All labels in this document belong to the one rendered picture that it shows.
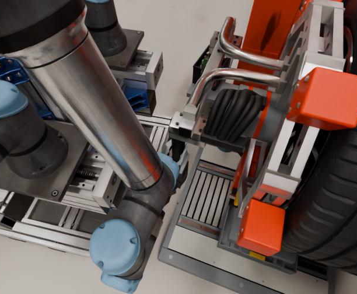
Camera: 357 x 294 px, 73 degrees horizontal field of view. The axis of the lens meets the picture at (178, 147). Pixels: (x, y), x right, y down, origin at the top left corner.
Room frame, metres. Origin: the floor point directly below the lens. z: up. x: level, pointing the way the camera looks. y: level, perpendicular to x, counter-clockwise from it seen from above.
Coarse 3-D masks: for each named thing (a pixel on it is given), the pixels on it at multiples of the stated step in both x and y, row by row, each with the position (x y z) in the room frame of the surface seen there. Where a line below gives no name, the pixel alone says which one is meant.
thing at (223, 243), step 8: (232, 208) 0.40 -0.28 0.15; (232, 216) 0.36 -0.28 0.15; (224, 224) 0.31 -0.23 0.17; (224, 232) 0.28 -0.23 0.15; (224, 240) 0.24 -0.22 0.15; (224, 248) 0.21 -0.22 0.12; (232, 248) 0.20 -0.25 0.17; (240, 248) 0.20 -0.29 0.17; (248, 256) 0.17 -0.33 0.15; (256, 256) 0.16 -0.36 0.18; (264, 256) 0.16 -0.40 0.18; (296, 256) 0.17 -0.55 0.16; (264, 264) 0.14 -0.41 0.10; (272, 264) 0.13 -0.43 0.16; (280, 264) 0.13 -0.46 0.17; (288, 264) 0.13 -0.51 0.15; (296, 264) 0.13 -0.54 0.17; (288, 272) 0.10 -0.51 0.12; (296, 272) 0.10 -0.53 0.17
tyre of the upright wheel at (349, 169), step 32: (352, 0) 0.55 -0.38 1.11; (352, 32) 0.44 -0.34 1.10; (352, 64) 0.35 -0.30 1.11; (352, 128) 0.22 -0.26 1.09; (320, 160) 0.21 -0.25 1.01; (352, 160) 0.17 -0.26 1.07; (320, 192) 0.15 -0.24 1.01; (352, 192) 0.14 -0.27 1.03; (288, 224) 0.13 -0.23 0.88; (320, 224) 0.11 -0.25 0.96; (352, 224) 0.10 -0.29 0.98; (320, 256) 0.07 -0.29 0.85; (352, 256) 0.07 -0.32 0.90
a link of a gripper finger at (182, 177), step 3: (186, 165) 0.29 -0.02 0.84; (186, 168) 0.28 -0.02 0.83; (183, 171) 0.27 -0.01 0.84; (186, 171) 0.27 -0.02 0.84; (180, 174) 0.26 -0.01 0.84; (183, 174) 0.26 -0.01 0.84; (186, 174) 0.26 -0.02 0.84; (177, 177) 0.25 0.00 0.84; (180, 177) 0.25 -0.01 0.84; (183, 177) 0.25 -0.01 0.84; (186, 177) 0.26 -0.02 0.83; (180, 180) 0.25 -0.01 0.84; (183, 180) 0.25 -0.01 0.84; (180, 183) 0.24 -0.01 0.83; (177, 186) 0.23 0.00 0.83; (180, 186) 0.23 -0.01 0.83
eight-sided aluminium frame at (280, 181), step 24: (312, 0) 0.55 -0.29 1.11; (312, 24) 0.44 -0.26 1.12; (336, 24) 0.44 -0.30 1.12; (288, 48) 0.65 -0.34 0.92; (312, 48) 0.37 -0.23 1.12; (336, 48) 0.37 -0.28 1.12; (288, 120) 0.27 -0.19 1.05; (264, 144) 0.49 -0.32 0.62; (312, 144) 0.23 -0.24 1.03; (264, 168) 0.21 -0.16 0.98; (288, 168) 0.21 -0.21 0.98; (240, 192) 0.28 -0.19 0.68; (264, 192) 0.18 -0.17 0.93; (288, 192) 0.17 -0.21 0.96; (240, 216) 0.18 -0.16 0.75
